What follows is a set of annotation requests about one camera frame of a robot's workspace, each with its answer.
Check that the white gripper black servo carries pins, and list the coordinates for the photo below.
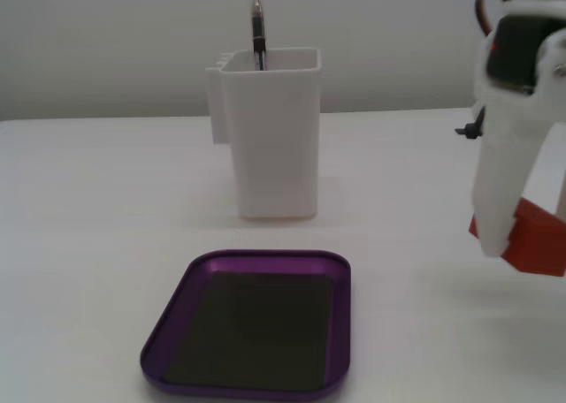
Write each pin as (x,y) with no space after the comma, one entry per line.
(496,173)

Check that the red cube block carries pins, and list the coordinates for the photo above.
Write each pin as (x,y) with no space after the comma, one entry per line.
(537,239)

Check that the white plastic pen holder box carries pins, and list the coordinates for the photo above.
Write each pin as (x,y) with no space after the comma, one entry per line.
(276,146)

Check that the small black screw knob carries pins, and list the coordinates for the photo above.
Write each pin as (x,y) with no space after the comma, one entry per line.
(471,130)

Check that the purple metal tray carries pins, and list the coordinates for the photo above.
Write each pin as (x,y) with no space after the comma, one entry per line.
(340,283)

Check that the black and silver pen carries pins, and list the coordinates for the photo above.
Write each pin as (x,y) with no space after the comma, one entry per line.
(257,27)

